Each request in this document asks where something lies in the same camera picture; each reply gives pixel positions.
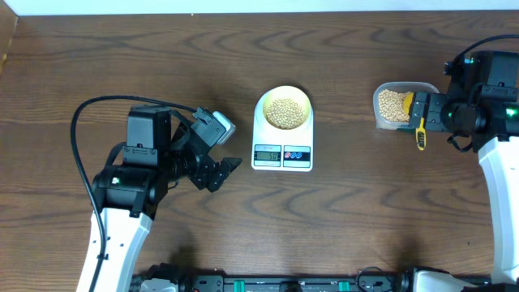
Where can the white digital kitchen scale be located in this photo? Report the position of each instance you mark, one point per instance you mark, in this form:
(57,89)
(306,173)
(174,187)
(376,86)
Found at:
(281,150)

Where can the yellow plastic measuring scoop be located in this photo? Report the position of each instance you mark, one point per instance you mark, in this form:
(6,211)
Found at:
(420,132)

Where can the soybeans in bowl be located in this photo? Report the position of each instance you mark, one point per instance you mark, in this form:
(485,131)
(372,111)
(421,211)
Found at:
(285,114)

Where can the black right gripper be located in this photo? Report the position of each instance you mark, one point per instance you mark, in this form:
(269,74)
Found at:
(431,116)

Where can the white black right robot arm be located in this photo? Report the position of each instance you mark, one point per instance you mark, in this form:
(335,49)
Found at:
(479,112)

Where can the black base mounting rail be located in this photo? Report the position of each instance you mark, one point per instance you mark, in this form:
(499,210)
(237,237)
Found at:
(168,277)

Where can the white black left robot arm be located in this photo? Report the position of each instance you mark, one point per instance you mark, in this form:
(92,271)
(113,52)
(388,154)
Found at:
(162,147)

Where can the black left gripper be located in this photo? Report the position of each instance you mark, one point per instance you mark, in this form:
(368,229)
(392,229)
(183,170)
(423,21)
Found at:
(226,165)

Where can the clear plastic soybean container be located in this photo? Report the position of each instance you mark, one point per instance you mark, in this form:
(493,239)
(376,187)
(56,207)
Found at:
(388,104)

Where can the yellow plastic bowl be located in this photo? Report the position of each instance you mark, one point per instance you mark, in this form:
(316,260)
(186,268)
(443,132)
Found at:
(290,92)

